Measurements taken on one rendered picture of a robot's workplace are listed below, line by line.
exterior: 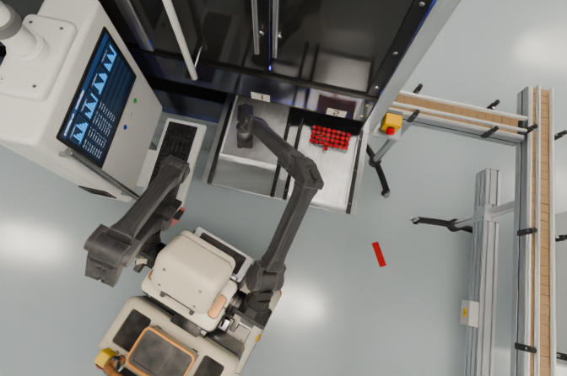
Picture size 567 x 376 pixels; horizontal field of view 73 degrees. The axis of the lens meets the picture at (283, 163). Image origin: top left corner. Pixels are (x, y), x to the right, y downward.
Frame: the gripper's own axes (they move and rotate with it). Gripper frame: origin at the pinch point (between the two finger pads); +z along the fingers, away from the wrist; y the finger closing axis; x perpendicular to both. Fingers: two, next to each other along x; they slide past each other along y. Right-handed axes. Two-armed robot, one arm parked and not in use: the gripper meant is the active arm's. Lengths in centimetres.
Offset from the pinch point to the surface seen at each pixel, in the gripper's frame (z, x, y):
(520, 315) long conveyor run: 1, -110, -77
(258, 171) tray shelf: 4.2, -5.4, -11.9
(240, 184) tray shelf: 4.2, 2.6, -17.6
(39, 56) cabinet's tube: -68, 52, 1
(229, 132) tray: 4.3, 7.6, 7.2
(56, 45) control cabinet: -66, 50, 7
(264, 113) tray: 4.3, -8.7, 16.7
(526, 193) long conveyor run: -2, -123, -27
